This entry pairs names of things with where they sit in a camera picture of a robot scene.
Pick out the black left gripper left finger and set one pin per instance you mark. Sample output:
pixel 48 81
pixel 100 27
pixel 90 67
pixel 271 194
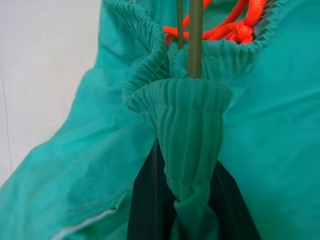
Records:
pixel 145 205

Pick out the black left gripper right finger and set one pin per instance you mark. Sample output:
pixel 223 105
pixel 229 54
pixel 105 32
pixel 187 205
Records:
pixel 230 215

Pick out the green fabric garment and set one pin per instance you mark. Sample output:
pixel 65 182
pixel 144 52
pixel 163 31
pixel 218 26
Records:
pixel 275 125

